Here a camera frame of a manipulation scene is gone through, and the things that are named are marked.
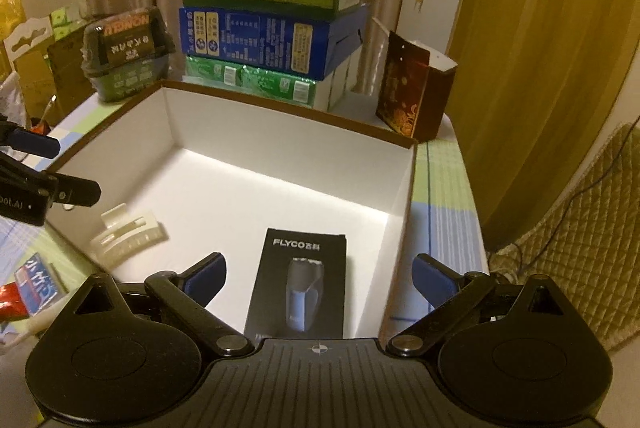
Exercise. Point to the yellow plastic bag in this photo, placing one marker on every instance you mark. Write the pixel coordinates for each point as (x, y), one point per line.
(10, 17)

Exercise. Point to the small green boxes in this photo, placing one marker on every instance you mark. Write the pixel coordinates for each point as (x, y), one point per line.
(70, 20)

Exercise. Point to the black shaver box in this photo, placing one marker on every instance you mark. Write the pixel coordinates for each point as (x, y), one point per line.
(280, 268)

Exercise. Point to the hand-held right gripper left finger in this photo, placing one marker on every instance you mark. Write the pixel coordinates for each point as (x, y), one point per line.
(206, 277)

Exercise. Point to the blue carton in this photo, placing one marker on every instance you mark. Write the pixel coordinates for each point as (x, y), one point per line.
(260, 42)

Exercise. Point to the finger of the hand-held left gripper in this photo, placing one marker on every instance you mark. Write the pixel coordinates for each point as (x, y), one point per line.
(35, 143)
(77, 193)

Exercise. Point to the green carton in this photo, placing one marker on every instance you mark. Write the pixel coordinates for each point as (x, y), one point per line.
(260, 82)

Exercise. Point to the dark instant noodle bowl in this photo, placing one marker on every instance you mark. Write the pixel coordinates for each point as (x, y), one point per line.
(125, 52)

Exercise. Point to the wooden wardrobe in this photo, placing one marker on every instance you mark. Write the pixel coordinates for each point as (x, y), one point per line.
(540, 57)

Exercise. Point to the white cardboard hanger piece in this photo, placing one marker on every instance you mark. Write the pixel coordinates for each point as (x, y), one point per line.
(25, 38)

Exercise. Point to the white cardboard box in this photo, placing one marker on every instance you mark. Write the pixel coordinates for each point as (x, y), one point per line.
(250, 188)

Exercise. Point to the white hair claw clip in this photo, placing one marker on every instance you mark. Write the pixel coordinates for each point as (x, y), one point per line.
(125, 238)

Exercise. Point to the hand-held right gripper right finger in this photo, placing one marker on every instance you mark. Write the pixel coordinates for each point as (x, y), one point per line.
(430, 277)

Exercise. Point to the brown cardboard box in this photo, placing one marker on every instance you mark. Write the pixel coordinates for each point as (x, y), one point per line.
(70, 67)

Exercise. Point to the dark red gift box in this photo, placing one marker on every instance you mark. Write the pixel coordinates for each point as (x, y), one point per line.
(405, 82)

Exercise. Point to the quilted beige mat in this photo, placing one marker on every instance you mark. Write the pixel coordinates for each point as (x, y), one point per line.
(580, 248)

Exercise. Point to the blue white packet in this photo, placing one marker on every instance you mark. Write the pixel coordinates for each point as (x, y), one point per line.
(40, 280)

